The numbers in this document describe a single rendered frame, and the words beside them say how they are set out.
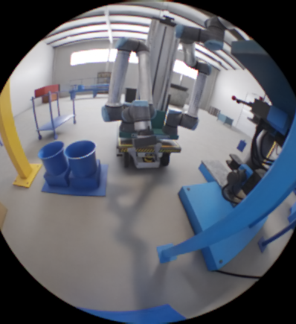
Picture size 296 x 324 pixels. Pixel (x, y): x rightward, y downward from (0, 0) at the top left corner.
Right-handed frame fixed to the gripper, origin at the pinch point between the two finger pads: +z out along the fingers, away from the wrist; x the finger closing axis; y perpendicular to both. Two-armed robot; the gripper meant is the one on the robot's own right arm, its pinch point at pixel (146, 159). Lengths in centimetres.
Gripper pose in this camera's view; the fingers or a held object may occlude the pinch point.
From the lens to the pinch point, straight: 63.9
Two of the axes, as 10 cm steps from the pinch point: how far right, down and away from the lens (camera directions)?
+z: 1.0, 9.4, 3.2
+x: -9.2, 2.1, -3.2
